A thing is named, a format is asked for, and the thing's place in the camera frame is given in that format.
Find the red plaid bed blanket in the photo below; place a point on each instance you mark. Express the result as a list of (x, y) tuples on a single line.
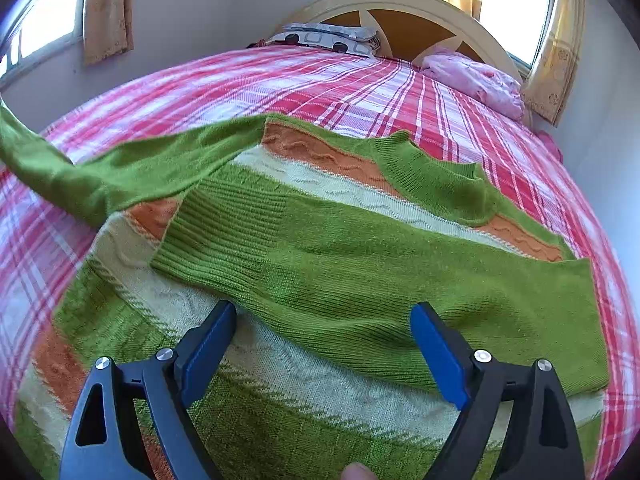
[(350, 85)]

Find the pink cloth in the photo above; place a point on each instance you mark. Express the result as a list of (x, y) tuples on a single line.
[(550, 145)]

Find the person's right hand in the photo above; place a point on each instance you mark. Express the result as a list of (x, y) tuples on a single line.
[(356, 472)]

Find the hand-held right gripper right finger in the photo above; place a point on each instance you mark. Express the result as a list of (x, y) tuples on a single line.
[(440, 355)]

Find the pink pillow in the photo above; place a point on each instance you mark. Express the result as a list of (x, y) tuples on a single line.
[(475, 77)]

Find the window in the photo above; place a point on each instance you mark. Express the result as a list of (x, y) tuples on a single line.
[(40, 25), (517, 5)]

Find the cream wooden headboard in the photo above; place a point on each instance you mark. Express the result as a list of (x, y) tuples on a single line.
[(400, 25)]

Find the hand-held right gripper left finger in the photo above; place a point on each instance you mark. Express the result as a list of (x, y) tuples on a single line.
[(207, 355)]

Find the green striped knit sweater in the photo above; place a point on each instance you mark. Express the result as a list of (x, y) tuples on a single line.
[(350, 255)]

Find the grey patterned pillow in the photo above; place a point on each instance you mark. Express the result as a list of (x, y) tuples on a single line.
[(325, 37)]

